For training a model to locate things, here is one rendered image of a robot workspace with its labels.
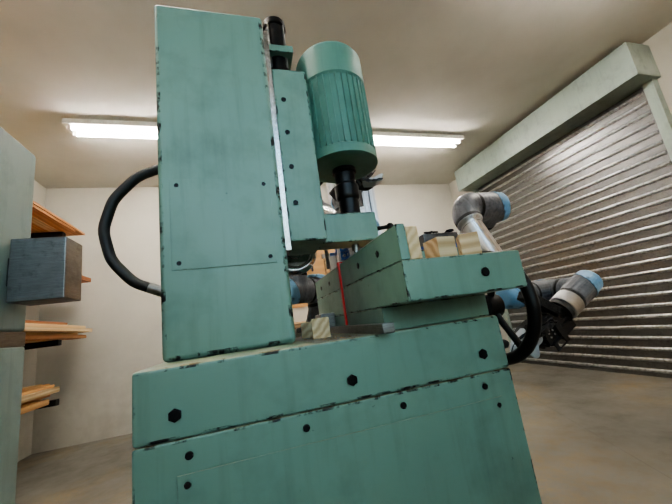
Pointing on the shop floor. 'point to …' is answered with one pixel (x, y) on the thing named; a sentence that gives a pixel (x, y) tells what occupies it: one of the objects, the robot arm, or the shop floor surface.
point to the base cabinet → (357, 453)
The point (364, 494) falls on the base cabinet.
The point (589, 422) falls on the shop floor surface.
